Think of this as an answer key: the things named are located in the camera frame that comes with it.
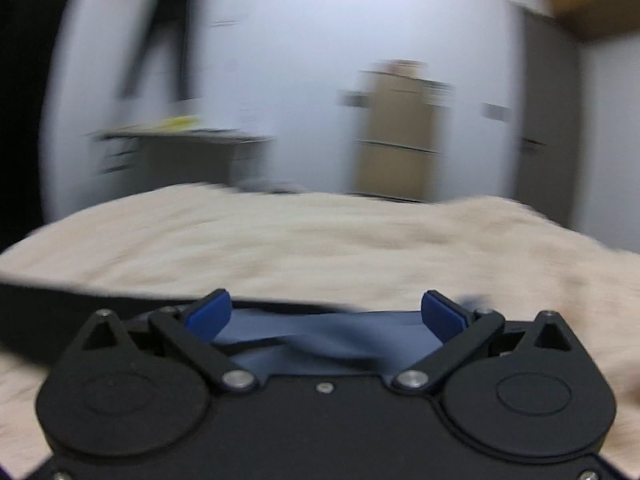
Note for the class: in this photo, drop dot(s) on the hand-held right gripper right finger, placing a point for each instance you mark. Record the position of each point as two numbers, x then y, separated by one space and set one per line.
442 315

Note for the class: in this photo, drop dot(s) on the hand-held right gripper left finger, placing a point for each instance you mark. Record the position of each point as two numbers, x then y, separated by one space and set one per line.
210 310

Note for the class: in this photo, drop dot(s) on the blue and black garment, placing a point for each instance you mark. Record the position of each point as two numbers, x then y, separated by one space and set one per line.
325 335

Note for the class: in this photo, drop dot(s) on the cream fluffy blanket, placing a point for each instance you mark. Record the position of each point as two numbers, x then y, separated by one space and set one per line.
325 240

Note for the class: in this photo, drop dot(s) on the folding desk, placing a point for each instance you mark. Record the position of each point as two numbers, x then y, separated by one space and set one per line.
190 155

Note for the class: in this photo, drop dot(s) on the beige cabinet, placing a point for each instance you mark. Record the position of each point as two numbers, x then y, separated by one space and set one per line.
400 135

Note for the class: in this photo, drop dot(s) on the yellow box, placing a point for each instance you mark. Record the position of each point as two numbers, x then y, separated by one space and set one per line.
178 123

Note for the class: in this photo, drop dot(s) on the grey door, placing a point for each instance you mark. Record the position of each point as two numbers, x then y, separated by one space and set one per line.
547 110

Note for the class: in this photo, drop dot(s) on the dark stand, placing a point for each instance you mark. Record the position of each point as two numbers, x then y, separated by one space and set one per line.
170 25

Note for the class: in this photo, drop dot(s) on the black curtain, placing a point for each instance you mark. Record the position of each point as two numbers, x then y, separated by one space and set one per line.
22 85

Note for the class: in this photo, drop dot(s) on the wall switch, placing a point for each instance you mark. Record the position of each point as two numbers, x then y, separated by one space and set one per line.
497 111

